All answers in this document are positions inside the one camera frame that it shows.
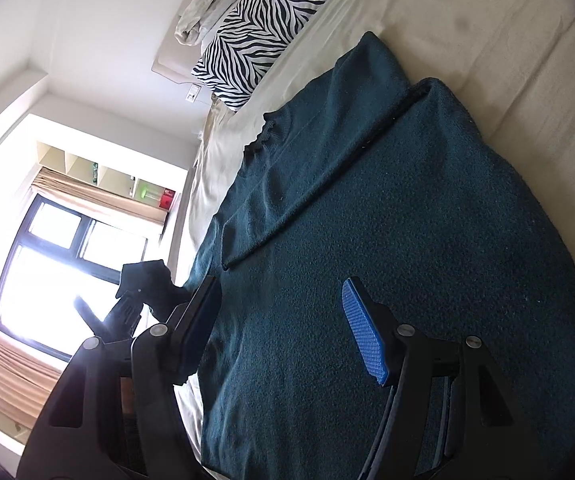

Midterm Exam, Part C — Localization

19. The zebra print pillow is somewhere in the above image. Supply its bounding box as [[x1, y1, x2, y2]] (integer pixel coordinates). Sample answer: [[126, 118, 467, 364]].
[[191, 0, 344, 111]]

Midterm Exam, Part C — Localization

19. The dark teal knit sweater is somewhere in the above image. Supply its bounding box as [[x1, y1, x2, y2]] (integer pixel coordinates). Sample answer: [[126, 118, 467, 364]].
[[182, 31, 575, 480]]

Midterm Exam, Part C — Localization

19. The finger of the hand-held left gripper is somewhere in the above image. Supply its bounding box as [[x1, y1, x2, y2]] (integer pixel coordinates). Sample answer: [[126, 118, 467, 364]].
[[116, 259, 186, 322]]

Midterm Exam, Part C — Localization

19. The black framed window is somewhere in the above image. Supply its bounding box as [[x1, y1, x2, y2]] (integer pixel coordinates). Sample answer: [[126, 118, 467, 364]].
[[0, 195, 148, 361]]

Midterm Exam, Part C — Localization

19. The beige curtain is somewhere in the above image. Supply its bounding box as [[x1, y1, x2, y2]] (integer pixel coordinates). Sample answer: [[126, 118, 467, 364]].
[[0, 322, 68, 431]]

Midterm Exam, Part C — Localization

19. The beige headboard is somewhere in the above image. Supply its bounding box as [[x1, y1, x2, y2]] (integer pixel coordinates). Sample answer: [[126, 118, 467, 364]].
[[152, 20, 218, 86]]

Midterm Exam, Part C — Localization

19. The crumpled white cloth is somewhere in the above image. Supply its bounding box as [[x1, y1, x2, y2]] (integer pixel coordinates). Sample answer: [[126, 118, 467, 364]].
[[174, 0, 268, 46]]

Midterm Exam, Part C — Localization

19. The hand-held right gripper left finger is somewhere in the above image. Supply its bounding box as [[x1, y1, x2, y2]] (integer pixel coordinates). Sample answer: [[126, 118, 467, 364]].
[[16, 275, 223, 480]]

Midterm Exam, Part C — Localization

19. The bed with cream sheet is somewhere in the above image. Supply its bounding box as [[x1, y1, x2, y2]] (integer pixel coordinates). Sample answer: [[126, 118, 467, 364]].
[[172, 0, 575, 480]]

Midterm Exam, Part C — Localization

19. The cream wall shelf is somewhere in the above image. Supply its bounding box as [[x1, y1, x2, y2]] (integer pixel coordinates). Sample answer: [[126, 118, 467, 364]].
[[36, 140, 178, 211]]

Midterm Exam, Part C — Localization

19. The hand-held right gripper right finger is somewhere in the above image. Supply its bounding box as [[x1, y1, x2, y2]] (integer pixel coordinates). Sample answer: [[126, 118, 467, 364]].
[[341, 277, 555, 480]]

